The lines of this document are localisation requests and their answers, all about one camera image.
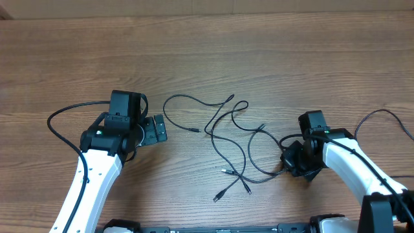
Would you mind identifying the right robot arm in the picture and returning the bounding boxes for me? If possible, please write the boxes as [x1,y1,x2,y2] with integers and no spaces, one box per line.
[281,110,413,232]

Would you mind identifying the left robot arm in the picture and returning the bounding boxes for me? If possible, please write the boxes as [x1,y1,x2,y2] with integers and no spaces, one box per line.
[51,90,168,232]

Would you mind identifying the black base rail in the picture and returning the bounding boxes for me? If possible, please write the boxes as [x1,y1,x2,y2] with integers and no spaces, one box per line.
[95,213,356,233]

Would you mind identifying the right camera cable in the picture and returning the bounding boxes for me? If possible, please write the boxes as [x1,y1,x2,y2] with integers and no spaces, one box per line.
[278,133,414,227]

